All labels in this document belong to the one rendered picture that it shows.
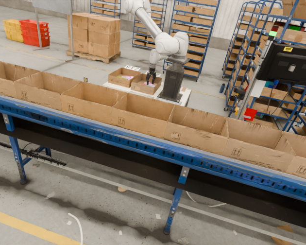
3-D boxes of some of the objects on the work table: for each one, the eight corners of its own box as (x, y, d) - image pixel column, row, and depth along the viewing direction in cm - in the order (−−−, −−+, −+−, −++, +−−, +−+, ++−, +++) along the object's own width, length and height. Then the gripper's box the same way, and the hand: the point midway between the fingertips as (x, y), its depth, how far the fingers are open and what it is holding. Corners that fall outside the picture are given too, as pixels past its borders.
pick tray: (140, 78, 280) (141, 71, 275) (128, 88, 248) (129, 80, 243) (120, 74, 285) (121, 67, 280) (107, 82, 253) (108, 74, 248)
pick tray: (161, 85, 272) (162, 78, 267) (153, 95, 240) (154, 87, 235) (141, 80, 277) (142, 73, 272) (130, 89, 245) (130, 81, 239)
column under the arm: (162, 89, 259) (167, 63, 242) (182, 95, 254) (189, 68, 237) (157, 96, 238) (161, 69, 221) (178, 102, 233) (185, 74, 216)
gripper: (156, 65, 260) (154, 82, 272) (144, 66, 247) (141, 85, 259) (160, 67, 256) (157, 84, 267) (147, 69, 243) (145, 87, 255)
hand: (150, 82), depth 262 cm, fingers open, 8 cm apart
